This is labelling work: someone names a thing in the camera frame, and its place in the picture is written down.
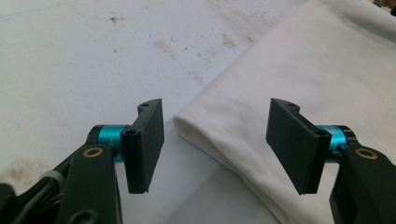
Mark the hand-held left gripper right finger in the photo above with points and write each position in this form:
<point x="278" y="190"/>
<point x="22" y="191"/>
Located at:
<point x="295" y="146"/>

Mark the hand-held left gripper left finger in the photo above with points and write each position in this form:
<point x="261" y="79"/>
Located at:
<point x="144" y="146"/>

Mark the white printed tank top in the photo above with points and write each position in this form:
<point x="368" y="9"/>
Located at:
<point x="280" y="68"/>

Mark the white table mat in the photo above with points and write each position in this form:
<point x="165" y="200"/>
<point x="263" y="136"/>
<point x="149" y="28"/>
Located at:
<point x="68" y="68"/>

